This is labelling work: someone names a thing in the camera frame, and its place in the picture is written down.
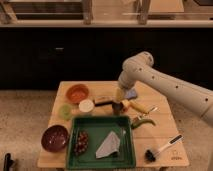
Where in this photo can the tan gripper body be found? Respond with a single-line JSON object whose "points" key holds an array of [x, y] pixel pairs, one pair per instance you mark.
{"points": [[120, 94]]}

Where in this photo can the wooden black whiteboard eraser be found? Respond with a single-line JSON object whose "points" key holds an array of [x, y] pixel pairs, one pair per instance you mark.
{"points": [[103, 101]]}

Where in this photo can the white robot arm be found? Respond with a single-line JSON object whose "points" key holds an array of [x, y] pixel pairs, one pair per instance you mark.
{"points": [[193, 97]]}

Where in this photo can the small metal cup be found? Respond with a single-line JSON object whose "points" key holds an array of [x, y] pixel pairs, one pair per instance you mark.
{"points": [[118, 108]]}

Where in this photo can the green plastic cup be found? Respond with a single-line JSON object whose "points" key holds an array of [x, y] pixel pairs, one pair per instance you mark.
{"points": [[65, 112]]}

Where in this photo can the blue sponge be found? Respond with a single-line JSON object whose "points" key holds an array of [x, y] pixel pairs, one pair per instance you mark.
{"points": [[131, 94]]}

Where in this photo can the green plastic tray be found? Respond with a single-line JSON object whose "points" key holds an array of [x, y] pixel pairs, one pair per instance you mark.
{"points": [[98, 128]]}

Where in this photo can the orange plastic bowl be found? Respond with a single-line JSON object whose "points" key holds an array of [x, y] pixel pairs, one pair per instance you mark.
{"points": [[76, 93]]}

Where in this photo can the grey folded cloth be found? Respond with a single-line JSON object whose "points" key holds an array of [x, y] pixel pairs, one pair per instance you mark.
{"points": [[110, 145]]}

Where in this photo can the bunch of dark grapes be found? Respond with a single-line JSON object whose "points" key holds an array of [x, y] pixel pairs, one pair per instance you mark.
{"points": [[81, 144]]}

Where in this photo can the dark red bowl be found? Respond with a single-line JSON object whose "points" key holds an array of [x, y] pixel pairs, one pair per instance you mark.
{"points": [[55, 138]]}

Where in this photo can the black object on floor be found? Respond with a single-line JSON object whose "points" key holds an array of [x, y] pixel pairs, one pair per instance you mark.
{"points": [[8, 162]]}

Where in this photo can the white handled black brush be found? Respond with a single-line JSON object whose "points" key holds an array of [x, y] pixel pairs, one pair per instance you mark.
{"points": [[152, 154]]}

